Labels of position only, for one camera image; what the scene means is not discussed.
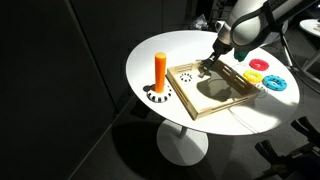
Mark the wooden tray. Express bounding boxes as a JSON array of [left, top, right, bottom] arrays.
[[165, 59, 262, 121]]

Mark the small black white striped ring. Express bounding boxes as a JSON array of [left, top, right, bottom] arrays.
[[179, 72, 194, 83]]

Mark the orange cylindrical peg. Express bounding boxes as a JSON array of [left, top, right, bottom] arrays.
[[153, 52, 167, 94]]

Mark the large black white striped ring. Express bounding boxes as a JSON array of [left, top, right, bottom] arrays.
[[146, 83, 173, 104]]

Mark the grey plastic bag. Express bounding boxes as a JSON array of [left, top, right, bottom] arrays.
[[189, 14, 210, 31]]

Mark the clear ring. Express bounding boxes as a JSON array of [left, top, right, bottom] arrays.
[[254, 83, 269, 98]]

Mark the small white round table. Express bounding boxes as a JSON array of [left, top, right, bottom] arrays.
[[298, 18, 320, 38]]

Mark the dark metal rack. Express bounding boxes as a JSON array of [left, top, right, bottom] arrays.
[[209, 0, 234, 22]]

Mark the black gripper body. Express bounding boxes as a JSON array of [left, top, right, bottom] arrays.
[[206, 49, 224, 68]]

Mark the red ring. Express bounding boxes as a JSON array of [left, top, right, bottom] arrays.
[[248, 58, 270, 72]]

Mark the black spring clamp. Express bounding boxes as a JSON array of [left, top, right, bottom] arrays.
[[290, 116, 320, 148], [254, 139, 288, 168]]

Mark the yellow ring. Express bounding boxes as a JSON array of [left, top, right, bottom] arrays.
[[242, 69, 264, 84]]

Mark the dark blue equipment stand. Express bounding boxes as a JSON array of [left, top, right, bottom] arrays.
[[266, 146, 320, 180]]

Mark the white table pedestal base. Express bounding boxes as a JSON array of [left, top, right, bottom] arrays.
[[156, 119, 210, 167]]

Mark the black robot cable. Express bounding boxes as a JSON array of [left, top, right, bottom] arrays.
[[279, 31, 320, 96]]

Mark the blue ring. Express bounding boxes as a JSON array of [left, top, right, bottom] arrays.
[[262, 74, 288, 92]]

